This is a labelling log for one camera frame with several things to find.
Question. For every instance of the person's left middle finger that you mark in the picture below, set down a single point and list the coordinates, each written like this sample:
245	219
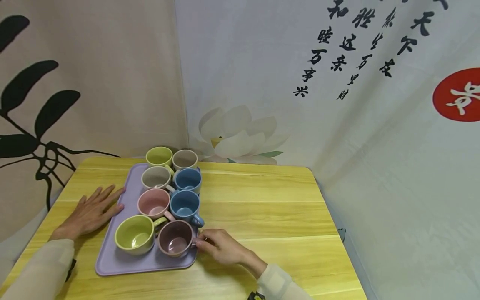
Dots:
105	195

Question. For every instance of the person's left ring finger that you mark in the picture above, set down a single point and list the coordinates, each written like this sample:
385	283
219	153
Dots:
94	196

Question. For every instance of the person's left index finger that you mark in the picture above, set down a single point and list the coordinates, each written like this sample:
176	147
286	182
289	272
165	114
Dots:
115	198

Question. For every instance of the person's left forearm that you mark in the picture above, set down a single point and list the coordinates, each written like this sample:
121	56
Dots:
41	271

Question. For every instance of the green ceramic cup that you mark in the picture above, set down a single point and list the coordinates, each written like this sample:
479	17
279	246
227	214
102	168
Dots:
159	156
133	235

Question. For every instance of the person's left hand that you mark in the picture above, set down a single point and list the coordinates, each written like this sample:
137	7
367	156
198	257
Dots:
88	216

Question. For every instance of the person's right forearm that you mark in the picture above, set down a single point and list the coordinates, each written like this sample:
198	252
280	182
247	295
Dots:
279	284

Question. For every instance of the person's left thumb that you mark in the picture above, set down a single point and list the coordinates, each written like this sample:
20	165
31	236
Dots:
115	211

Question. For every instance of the person's right hand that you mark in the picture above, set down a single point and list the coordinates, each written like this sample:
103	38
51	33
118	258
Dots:
225	248

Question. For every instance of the mauve ceramic cup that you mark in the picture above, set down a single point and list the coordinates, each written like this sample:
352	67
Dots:
175	239

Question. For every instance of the purple rectangular tray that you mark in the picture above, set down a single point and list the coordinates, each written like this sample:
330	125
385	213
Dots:
129	196

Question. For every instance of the person's left little finger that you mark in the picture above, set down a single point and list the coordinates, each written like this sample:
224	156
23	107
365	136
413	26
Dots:
82	201

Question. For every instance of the person's right index finger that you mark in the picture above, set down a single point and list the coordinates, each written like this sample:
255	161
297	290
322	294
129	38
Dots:
213	234

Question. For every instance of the beige ceramic cup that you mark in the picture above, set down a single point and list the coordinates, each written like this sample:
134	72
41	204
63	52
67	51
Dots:
155	177
185	159

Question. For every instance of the pink ceramic cup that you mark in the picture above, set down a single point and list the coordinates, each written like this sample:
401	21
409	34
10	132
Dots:
153	203

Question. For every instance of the person's right thumb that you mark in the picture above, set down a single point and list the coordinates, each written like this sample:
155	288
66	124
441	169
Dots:
205	246

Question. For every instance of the blue ceramic cup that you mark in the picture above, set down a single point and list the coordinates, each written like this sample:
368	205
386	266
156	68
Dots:
188	180
184	205

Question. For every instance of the black wrist band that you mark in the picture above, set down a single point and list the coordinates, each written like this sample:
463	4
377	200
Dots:
256	296

